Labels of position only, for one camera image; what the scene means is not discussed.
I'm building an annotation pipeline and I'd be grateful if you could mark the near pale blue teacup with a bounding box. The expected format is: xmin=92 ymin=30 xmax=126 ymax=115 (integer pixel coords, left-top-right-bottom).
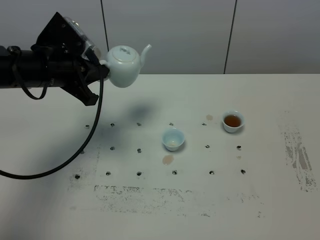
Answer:
xmin=161 ymin=127 xmax=185 ymax=152

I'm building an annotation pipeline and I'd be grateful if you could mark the pale blue teacup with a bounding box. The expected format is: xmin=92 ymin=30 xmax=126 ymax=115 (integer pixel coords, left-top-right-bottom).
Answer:
xmin=222 ymin=110 xmax=245 ymax=134
xmin=161 ymin=127 xmax=185 ymax=152

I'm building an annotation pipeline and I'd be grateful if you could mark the pale blue porcelain teapot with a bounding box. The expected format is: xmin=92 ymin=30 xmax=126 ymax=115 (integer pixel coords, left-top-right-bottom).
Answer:
xmin=99 ymin=44 xmax=152 ymax=88

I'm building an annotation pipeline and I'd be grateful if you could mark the black left camera cable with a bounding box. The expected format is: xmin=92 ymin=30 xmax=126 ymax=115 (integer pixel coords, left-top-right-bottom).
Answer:
xmin=0 ymin=46 xmax=105 ymax=180

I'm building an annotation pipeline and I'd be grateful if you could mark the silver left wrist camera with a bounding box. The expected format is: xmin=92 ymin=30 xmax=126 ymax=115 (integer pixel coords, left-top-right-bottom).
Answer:
xmin=36 ymin=12 xmax=101 ymax=65

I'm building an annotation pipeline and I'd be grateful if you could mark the far pale blue teacup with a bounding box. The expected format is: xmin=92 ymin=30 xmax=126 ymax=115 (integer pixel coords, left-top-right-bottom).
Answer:
xmin=222 ymin=110 xmax=245 ymax=134

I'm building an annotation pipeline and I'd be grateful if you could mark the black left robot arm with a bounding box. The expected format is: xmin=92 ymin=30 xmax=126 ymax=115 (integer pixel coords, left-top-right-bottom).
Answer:
xmin=0 ymin=44 xmax=110 ymax=106

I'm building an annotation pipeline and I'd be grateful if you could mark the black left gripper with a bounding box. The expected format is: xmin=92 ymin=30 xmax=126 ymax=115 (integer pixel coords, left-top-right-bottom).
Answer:
xmin=31 ymin=44 xmax=110 ymax=106

